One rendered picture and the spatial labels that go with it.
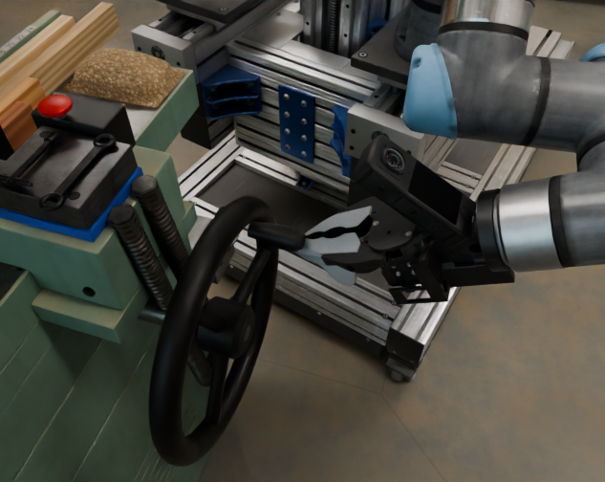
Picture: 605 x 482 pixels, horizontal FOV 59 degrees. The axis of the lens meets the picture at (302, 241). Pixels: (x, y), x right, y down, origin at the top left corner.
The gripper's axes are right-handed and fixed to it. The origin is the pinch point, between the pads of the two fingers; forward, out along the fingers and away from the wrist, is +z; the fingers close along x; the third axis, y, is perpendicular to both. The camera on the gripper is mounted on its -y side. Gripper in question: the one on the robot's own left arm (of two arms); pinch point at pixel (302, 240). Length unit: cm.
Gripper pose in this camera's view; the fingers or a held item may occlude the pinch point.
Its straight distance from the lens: 56.3
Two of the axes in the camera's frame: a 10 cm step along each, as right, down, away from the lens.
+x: 3.1, -7.3, 6.1
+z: -8.2, 1.2, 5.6
